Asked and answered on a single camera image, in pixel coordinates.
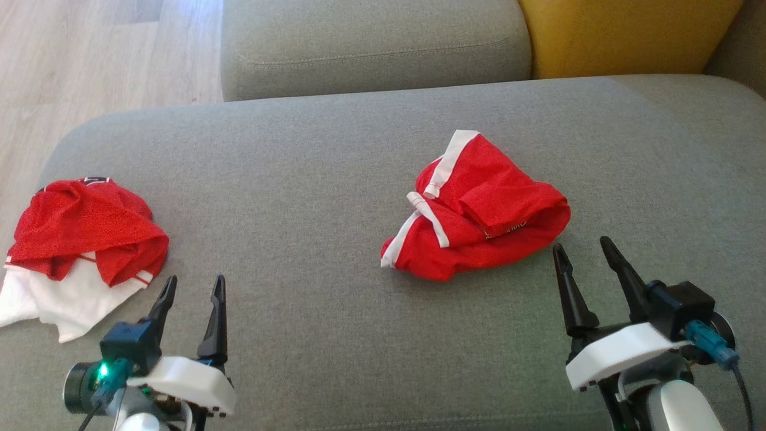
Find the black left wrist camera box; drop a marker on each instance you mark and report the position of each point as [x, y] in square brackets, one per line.
[128, 344]

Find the red and white basketball jersey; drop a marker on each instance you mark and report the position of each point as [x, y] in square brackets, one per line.
[90, 227]

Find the red shorts with white trim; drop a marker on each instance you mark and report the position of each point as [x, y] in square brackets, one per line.
[491, 197]

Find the grey sofa back cushion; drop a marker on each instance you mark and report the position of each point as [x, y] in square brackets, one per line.
[371, 42]

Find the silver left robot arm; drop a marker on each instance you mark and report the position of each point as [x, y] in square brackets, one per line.
[140, 424]

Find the yellow pillow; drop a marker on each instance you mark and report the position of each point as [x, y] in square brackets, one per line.
[628, 36]

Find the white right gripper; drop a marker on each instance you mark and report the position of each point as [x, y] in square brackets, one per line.
[622, 350]

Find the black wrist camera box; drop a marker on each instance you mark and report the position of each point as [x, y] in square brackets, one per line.
[682, 305]
[128, 344]

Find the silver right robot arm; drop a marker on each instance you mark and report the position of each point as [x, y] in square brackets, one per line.
[682, 407]

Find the grey sofa seat cushion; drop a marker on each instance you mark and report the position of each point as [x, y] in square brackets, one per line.
[299, 209]

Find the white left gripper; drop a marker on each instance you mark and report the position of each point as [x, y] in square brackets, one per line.
[191, 383]

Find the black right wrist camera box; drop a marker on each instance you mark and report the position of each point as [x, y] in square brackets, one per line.
[682, 305]

